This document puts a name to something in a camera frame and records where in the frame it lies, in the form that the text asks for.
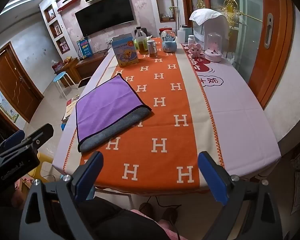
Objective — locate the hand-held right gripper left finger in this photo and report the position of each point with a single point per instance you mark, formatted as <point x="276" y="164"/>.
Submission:
<point x="88" y="180"/>

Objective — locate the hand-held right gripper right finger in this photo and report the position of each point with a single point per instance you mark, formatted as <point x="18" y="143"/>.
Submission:
<point x="213" y="180"/>

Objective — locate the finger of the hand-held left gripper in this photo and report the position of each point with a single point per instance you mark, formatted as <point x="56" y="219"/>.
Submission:
<point x="41" y="135"/>
<point x="11" y="140"/>

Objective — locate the purple and grey towel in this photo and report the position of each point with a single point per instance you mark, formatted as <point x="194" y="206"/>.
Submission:
<point x="103" y="105"/>

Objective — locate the yellow plastic stool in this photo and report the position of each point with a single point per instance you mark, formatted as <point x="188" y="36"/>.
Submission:
<point x="43" y="162"/>

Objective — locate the person's dark trouser leg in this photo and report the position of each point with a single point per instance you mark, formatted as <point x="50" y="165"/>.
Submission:
<point x="115" y="220"/>

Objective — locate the brown slipper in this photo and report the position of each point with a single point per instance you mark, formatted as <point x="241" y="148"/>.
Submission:
<point x="170" y="215"/>
<point x="145" y="209"/>

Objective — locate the brown wooden door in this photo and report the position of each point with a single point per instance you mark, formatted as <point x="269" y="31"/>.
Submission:
<point x="13" y="82"/>

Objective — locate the blue round stool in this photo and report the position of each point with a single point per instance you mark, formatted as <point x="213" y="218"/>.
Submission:
<point x="61" y="76"/>

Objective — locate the red tissue box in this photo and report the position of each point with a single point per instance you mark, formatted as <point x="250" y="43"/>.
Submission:
<point x="57" y="67"/>

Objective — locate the wooden television cabinet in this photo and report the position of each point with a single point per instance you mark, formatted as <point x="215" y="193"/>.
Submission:
<point x="86" y="65"/>

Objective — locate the orange letter-print table runner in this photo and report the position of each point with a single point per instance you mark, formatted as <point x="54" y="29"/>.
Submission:
<point x="150" y="120"/>

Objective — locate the blue children's poster board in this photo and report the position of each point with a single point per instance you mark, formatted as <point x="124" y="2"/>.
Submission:
<point x="84" y="48"/>

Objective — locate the blue cardboard box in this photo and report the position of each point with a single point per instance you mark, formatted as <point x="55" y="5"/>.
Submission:
<point x="125" y="51"/>

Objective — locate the pink plush toy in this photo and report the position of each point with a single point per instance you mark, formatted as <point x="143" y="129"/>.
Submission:
<point x="195" y="50"/>

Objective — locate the glass dome lamp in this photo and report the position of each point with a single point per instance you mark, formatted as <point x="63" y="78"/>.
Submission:
<point x="213" y="47"/>

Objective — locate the clear oil bottle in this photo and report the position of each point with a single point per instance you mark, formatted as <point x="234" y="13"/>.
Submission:
<point x="140" y="41"/>

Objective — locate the glass jar with metal lid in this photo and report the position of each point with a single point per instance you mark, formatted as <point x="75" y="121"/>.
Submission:
<point x="152" y="48"/>

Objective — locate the small white pill bottle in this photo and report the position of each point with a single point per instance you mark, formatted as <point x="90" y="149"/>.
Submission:
<point x="191" y="40"/>

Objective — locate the blue snow globe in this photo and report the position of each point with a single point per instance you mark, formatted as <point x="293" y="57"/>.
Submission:
<point x="169" y="41"/>

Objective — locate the white plastic canister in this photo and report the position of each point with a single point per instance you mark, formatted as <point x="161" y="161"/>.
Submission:
<point x="183" y="35"/>

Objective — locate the white countertop appliance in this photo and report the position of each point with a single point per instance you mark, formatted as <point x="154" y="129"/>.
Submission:
<point x="215" y="28"/>

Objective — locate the red lidded pot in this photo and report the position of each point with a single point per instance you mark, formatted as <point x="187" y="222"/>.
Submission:
<point x="165" y="30"/>

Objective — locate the white cloth cover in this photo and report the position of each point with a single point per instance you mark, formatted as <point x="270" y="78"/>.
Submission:
<point x="206" y="15"/>

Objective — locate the colourful wall poster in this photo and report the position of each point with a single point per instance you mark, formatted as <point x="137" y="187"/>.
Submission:
<point x="2" y="103"/>

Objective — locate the red wall shelf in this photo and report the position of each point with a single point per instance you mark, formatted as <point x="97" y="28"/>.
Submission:
<point x="68" y="4"/>

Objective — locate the black wall television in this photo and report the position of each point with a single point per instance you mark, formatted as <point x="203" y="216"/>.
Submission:
<point x="105" y="13"/>

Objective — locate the wooden sliding door frame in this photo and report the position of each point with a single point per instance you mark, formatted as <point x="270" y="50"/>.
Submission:
<point x="270" y="47"/>

